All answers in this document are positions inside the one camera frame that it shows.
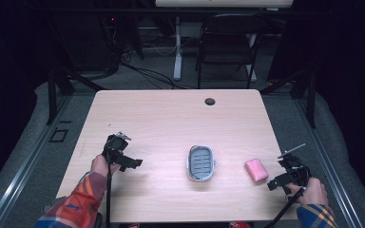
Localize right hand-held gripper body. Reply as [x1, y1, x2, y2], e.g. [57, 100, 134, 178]
[277, 142, 313, 192]

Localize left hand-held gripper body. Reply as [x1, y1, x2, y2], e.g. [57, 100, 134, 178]
[102, 131, 133, 166]

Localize pink soap bar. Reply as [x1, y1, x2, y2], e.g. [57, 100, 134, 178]
[244, 158, 270, 184]

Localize grey soap dish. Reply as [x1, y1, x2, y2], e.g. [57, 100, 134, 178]
[186, 144, 217, 182]

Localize person's left hand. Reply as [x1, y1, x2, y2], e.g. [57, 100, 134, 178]
[90, 154, 122, 179]

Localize person's right hand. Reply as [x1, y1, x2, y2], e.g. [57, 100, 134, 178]
[285, 177, 330, 207]

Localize red object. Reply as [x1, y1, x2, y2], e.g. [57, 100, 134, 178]
[228, 220, 253, 228]

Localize black tape square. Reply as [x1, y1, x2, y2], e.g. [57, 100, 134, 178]
[48, 127, 69, 143]

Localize black metal stand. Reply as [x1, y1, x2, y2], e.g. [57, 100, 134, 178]
[259, 66, 317, 129]
[46, 66, 106, 125]

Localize white desk leg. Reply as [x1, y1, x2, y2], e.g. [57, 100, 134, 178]
[172, 15, 185, 82]

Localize black folding chair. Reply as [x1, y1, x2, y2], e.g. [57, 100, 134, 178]
[195, 12, 269, 90]

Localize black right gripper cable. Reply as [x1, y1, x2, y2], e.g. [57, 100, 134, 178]
[263, 158, 312, 228]

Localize aluminium floor rail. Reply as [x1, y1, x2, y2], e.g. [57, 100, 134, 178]
[0, 94, 74, 228]
[293, 96, 364, 228]

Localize black floor cables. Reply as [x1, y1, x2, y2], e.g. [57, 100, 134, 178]
[106, 18, 201, 90]

